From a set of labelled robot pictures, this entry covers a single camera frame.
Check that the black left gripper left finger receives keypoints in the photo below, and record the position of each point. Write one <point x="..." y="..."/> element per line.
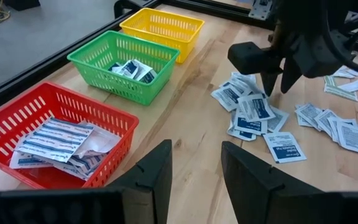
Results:
<point x="151" y="186"/>

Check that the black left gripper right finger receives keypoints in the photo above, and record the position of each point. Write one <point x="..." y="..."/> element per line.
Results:
<point x="247" y="186"/>

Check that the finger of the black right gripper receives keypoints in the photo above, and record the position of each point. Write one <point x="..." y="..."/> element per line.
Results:
<point x="289" y="74"/>
<point x="269" y="82"/>

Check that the white blue-striped bandage packet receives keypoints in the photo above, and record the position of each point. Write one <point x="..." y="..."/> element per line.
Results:
<point x="56" y="138"/>
<point x="99" y="141"/>
<point x="26" y="161"/>
<point x="82" y="166"/>

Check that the green plastic basket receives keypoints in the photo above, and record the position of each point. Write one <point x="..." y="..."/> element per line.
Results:
<point x="120" y="90"/>

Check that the red plastic basket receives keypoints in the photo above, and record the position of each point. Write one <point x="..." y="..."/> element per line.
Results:
<point x="42" y="179"/>

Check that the yellow plastic basket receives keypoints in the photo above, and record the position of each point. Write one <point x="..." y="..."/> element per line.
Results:
<point x="154" y="37"/>

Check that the black floor box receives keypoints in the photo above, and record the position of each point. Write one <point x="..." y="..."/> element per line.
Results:
<point x="22" y="3"/>

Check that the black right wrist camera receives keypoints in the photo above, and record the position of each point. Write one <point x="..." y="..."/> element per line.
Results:
<point x="253" y="57"/>

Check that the silver mounting bracket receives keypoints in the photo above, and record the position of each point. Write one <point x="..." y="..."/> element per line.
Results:
<point x="261" y="11"/>

